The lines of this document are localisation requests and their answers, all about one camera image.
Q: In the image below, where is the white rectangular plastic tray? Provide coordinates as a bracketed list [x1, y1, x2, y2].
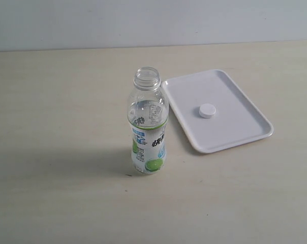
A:
[161, 70, 273, 154]

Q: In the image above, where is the clear plastic drink bottle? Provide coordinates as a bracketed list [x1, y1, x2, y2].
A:
[127, 67, 169, 174]

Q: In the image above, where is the white bottle cap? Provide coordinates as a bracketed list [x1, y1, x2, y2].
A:
[198, 103, 217, 119]

